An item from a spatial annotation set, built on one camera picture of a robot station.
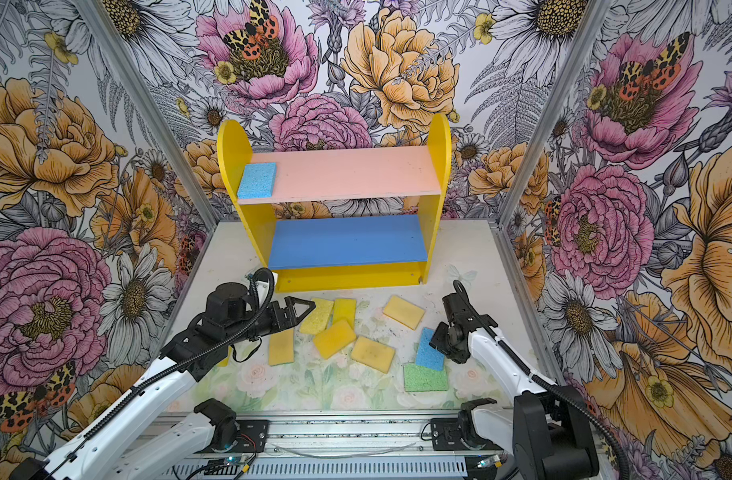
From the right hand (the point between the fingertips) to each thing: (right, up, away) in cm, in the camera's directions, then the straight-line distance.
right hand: (439, 354), depth 85 cm
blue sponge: (-3, -1, 0) cm, 3 cm away
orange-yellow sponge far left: (-45, +1, +2) cm, 45 cm away
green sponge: (-6, -5, -3) cm, 9 cm away
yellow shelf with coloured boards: (-29, +42, +42) cm, 66 cm away
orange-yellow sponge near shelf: (-9, +10, +12) cm, 17 cm away
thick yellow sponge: (-30, +3, +5) cm, 31 cm away
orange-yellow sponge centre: (-18, -1, +2) cm, 19 cm away
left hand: (-35, +13, -11) cm, 39 cm away
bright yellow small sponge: (-27, +10, +12) cm, 31 cm away
